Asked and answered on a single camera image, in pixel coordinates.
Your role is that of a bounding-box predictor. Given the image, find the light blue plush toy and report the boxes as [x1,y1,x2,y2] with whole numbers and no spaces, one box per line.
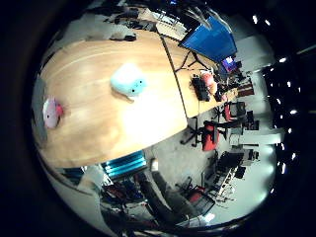
[109,62,148,100]

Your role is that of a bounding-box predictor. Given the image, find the blue storage bin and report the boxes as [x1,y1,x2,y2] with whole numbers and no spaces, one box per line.
[101,150,148,181]

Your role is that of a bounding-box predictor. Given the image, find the black keyboard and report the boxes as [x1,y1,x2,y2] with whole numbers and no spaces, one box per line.
[191,76,211,103]

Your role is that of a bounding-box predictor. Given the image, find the blue panel board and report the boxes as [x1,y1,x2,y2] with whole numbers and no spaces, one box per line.
[179,16,238,63]

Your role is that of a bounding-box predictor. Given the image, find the lit monitor screen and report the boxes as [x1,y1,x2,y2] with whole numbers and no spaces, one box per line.
[221,56,238,73]

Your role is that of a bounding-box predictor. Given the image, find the pink and white plush toy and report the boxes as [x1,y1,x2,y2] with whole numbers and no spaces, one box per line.
[42,97,65,130]

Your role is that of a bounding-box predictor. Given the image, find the seated person in dark clothes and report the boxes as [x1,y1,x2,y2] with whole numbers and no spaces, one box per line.
[136,157,205,228]

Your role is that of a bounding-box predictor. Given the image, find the red and white round object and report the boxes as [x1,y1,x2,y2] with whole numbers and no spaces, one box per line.
[200,72,218,96]

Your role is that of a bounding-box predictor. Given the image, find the black tripod stand legs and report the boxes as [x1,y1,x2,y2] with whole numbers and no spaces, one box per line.
[174,48,209,73]

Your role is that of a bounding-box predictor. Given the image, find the black device on table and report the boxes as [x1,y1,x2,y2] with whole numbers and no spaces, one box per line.
[110,32,137,42]

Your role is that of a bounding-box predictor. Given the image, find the red office chair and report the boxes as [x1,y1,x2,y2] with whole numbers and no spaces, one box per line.
[184,186,216,216]
[180,119,221,152]
[213,101,247,123]

